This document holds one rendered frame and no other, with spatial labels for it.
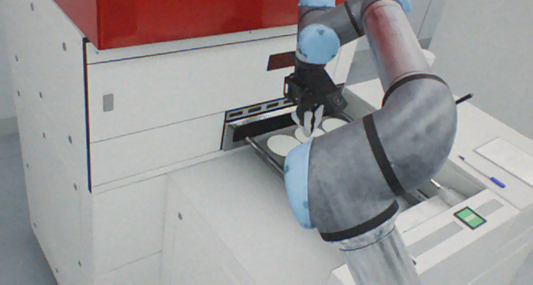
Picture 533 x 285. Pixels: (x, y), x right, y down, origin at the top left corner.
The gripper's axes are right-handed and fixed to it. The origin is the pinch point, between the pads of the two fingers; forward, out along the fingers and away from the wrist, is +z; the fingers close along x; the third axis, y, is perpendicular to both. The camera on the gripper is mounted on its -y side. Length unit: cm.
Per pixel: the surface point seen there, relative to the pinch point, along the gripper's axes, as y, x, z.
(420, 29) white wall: 175, -291, 108
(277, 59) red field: 20.2, -4.9, -10.3
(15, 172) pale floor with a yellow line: 143, 53, 87
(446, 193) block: -24.4, -27.9, 16.0
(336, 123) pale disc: 13.1, -23.1, 13.4
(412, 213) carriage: -23.8, -15.3, 16.6
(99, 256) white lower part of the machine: 24, 50, 34
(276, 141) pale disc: 13.1, -0.3, 10.5
